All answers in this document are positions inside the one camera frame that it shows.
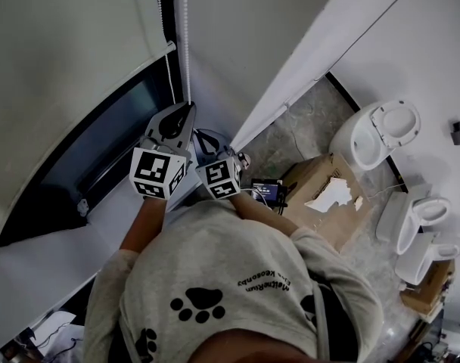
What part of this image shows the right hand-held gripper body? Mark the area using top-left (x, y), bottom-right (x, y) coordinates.
top-left (194, 156), bottom-right (244, 201)

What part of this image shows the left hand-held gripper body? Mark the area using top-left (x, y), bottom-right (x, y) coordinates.
top-left (129, 135), bottom-right (194, 201)

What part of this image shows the white bead chain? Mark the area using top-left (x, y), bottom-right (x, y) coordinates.
top-left (154, 0), bottom-right (195, 107)

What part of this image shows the white roller blind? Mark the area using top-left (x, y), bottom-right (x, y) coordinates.
top-left (0, 0), bottom-right (178, 241)

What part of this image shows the person's right forearm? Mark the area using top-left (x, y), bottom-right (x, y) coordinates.
top-left (228, 192), bottom-right (303, 238)

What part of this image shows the person's left forearm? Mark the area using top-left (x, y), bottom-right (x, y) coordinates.
top-left (119, 196), bottom-right (169, 253)

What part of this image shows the black screen device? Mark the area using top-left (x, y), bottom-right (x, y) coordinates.
top-left (249, 177), bottom-right (289, 209)

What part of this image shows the torn white paper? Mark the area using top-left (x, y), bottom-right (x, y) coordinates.
top-left (303, 176), bottom-right (354, 213)

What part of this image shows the large cardboard box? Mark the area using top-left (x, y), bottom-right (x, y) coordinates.
top-left (280, 152), bottom-right (375, 255)

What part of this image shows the white toilet with raised lid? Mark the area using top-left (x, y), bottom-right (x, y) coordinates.
top-left (328, 99), bottom-right (422, 172)

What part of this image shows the white toilet with tank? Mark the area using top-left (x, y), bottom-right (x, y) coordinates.
top-left (393, 232), bottom-right (460, 287)
top-left (376, 191), bottom-right (452, 257)

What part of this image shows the small cardboard box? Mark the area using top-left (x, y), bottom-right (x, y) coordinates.
top-left (399, 259), bottom-right (456, 315)

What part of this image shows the dark window frame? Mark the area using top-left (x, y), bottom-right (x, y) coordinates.
top-left (0, 56), bottom-right (195, 250)

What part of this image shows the thin white floor cable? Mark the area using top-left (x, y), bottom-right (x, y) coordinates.
top-left (365, 172), bottom-right (406, 204)

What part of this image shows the black shoulder strap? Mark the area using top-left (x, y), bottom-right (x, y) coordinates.
top-left (307, 278), bottom-right (368, 363)

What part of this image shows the black wall cable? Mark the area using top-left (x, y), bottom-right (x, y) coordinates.
top-left (312, 0), bottom-right (427, 82)

